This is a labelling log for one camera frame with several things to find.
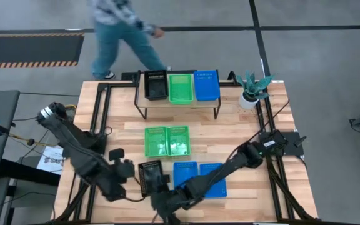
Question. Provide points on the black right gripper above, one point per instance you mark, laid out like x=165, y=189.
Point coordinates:
x=173, y=201

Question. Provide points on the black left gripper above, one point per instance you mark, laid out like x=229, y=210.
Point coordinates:
x=125, y=172

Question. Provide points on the black plastic basket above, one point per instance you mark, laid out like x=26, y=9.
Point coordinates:
x=152, y=176
x=156, y=86

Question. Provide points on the green plastic basket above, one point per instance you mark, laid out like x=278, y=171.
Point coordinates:
x=179, y=142
x=156, y=142
x=181, y=89

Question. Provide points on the blue plastic basket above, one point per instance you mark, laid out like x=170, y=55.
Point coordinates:
x=219, y=190
x=184, y=173
x=206, y=86

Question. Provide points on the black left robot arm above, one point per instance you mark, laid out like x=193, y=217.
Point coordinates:
x=80, y=150

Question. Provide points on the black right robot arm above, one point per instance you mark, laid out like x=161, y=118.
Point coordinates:
x=230, y=165

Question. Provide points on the white printed paper sheet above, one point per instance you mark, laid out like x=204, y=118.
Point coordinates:
x=50, y=161

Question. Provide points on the black floor beam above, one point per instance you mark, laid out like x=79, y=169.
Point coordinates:
x=27, y=172

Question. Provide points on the person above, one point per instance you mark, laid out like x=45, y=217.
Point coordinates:
x=111, y=47

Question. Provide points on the potted plant white pot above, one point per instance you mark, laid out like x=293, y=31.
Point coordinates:
x=247, y=101

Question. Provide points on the black mat hazard stripe edge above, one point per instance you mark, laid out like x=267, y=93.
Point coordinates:
x=27, y=48

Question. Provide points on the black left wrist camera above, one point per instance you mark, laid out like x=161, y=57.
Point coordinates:
x=116, y=154

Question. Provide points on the black aluminium rail frame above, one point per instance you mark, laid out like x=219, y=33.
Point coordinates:
x=99, y=103
x=269, y=115

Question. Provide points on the wooden shelf black metal frame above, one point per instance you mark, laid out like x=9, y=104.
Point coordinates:
x=155, y=104

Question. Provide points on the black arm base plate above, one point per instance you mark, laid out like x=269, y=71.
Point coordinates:
x=292, y=143

